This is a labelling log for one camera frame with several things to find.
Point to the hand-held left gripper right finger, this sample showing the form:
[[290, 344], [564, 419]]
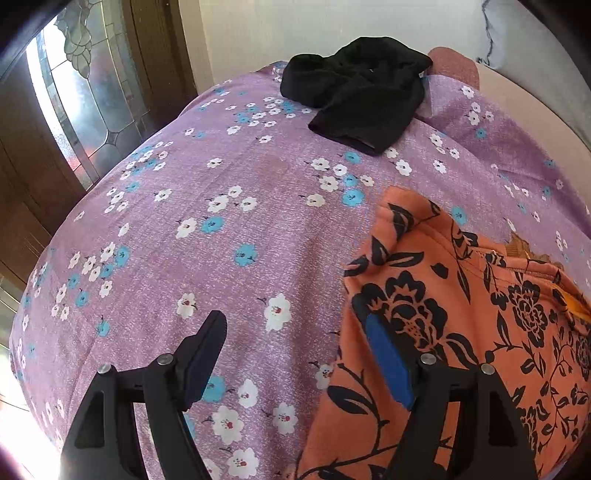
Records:
[[388, 355]]

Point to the wooden stained glass door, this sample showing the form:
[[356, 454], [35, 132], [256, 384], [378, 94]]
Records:
[[92, 92]]

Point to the orange black floral shirt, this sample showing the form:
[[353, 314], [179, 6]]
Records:
[[461, 286]]

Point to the black garment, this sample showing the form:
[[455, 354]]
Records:
[[360, 92]]

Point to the pink sofa bed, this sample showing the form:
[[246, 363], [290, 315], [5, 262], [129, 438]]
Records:
[[508, 92]]

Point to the purple floral bed sheet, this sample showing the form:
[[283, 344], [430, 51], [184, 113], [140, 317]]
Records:
[[231, 184]]

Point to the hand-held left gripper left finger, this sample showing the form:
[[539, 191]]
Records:
[[205, 364]]

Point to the grey pillow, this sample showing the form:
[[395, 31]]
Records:
[[517, 37]]

